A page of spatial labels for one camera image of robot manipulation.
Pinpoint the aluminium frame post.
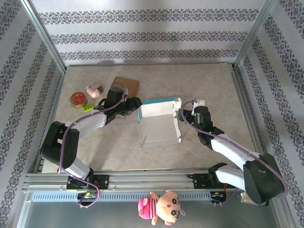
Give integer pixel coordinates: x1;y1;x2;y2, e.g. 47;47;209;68
20;0;67;74
232;0;278;71

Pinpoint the slotted grey cable tray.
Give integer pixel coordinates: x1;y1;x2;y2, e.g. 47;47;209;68
30;191;228;202

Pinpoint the red round tin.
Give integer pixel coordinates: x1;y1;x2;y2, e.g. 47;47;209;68
69;92;88;109

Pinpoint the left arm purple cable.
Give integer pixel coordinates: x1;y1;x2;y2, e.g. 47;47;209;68
57;82;126;209

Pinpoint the aluminium side rail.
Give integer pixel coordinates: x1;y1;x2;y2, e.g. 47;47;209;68
231;67;271;171
32;71;66;173

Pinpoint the brown cardboard box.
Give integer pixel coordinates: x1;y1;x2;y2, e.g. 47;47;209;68
111;76;140;99

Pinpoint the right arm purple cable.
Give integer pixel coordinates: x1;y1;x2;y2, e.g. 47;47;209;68
180;100;288;207

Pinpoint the aluminium mounting rail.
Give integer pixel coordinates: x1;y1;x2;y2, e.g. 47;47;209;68
22;168;285;190

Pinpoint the white and teal paper box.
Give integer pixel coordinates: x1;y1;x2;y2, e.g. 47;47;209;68
135;96;183;148

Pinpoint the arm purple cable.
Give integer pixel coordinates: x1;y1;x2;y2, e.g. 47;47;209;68
180;100;288;207
57;82;126;209

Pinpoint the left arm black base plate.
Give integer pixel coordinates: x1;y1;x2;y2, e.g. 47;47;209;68
66;174;110;190

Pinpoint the pink plush doll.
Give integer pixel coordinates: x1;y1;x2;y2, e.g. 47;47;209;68
137;190;186;226

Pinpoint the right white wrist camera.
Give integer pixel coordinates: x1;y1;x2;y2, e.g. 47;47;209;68
191;98;205;114

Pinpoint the small circuit board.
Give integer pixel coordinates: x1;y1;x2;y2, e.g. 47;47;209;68
210;191;228;200
77;191;98;200

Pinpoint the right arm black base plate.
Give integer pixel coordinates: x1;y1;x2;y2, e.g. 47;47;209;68
187;172;237;190

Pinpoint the small pink box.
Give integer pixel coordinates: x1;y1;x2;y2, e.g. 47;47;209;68
85;82;105;99

